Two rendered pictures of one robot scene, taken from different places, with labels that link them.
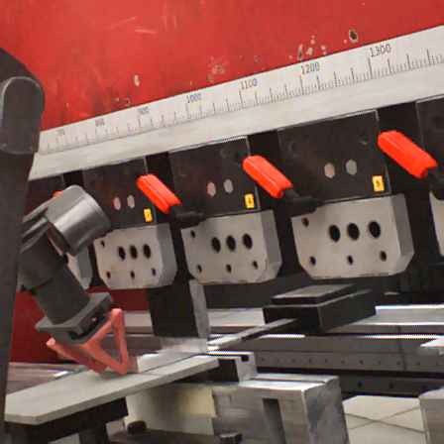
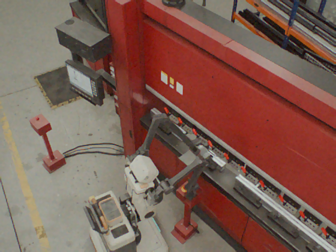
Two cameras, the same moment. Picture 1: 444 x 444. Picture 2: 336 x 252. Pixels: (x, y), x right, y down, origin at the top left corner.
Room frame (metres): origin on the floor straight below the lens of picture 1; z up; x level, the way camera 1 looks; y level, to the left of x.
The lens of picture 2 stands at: (-0.82, 0.64, 3.88)
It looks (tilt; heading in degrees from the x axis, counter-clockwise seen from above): 47 degrees down; 356
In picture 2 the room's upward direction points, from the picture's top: straight up
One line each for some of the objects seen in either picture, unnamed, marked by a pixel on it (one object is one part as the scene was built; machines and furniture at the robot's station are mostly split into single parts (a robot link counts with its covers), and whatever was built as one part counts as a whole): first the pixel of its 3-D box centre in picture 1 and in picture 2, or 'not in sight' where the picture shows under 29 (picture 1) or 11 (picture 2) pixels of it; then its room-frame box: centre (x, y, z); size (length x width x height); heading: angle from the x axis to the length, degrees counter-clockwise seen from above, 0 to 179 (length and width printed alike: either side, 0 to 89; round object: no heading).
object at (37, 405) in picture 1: (91, 387); (194, 156); (1.45, 0.19, 1.00); 0.26 x 0.18 x 0.01; 128
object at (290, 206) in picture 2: not in sight; (291, 201); (0.77, -0.53, 1.18); 0.15 x 0.09 x 0.17; 38
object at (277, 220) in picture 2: not in sight; (282, 224); (0.71, -0.50, 0.89); 0.30 x 0.05 x 0.03; 38
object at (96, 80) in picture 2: not in sight; (86, 81); (2.15, 1.23, 1.42); 0.45 x 0.12 x 0.36; 47
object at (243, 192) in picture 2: not in sight; (247, 195); (1.03, -0.25, 0.89); 0.30 x 0.05 x 0.03; 38
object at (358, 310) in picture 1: (278, 318); not in sight; (1.63, -0.05, 1.01); 0.26 x 0.12 x 0.05; 128
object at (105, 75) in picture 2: not in sight; (103, 83); (2.39, 1.10, 1.17); 0.40 x 0.24 x 0.07; 38
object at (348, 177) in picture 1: (364, 192); (236, 159); (1.24, -0.15, 1.18); 0.15 x 0.09 x 0.17; 38
